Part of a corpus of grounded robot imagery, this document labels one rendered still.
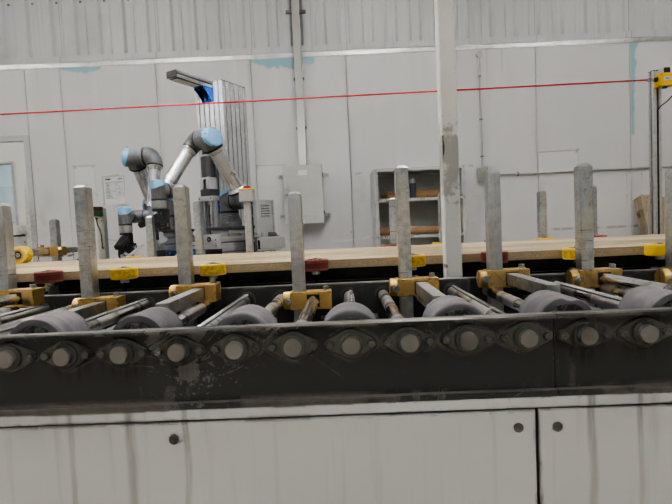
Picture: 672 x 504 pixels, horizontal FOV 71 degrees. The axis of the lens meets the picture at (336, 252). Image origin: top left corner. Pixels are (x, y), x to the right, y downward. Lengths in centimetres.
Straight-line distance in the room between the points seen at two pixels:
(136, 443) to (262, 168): 439
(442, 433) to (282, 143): 450
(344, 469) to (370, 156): 444
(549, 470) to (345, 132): 451
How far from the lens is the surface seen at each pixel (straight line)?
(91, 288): 151
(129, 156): 323
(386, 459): 90
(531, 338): 87
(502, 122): 550
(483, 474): 94
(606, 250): 171
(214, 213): 330
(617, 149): 597
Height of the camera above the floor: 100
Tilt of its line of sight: 3 degrees down
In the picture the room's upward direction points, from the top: 3 degrees counter-clockwise
